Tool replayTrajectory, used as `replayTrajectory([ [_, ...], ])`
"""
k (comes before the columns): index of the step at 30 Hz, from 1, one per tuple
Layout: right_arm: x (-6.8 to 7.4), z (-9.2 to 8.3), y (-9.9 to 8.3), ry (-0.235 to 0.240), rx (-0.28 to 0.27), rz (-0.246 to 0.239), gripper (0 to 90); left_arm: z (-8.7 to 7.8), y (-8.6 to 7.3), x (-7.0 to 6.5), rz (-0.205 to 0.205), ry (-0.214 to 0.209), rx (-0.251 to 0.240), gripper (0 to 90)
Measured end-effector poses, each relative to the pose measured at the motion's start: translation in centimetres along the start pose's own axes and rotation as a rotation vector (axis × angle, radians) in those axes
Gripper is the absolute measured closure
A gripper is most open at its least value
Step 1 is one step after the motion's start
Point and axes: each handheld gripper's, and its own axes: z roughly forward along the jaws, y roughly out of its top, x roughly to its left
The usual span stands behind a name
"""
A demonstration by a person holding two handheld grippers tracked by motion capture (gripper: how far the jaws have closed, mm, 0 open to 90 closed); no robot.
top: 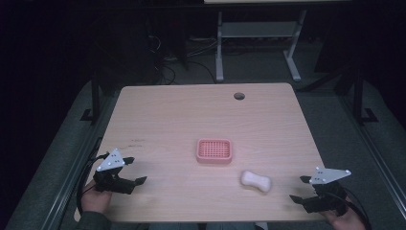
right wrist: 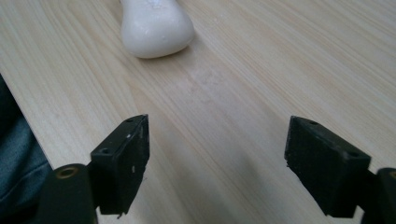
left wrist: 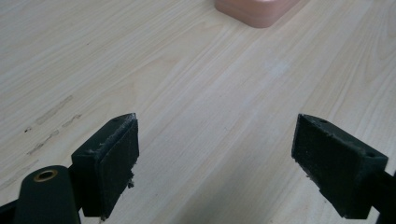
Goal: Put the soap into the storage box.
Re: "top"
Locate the person's right hand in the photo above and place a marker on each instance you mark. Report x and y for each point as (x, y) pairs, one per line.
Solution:
(346, 222)

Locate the grey metal rail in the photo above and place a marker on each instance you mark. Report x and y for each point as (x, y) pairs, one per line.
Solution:
(72, 172)
(373, 150)

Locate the white desk frame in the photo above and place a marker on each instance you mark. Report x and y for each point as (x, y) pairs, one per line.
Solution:
(257, 29)

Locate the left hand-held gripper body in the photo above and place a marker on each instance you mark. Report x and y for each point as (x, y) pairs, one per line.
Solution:
(112, 184)

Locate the white soap bar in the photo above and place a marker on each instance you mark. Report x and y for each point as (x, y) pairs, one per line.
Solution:
(256, 181)

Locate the black metal stand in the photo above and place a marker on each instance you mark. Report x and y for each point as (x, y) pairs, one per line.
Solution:
(359, 96)
(94, 99)

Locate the pink soap dish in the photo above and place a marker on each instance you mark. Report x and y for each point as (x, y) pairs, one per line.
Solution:
(214, 150)

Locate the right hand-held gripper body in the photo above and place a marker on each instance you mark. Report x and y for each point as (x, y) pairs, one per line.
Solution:
(328, 195)

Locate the person's left hand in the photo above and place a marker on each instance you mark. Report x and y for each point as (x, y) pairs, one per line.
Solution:
(95, 199)

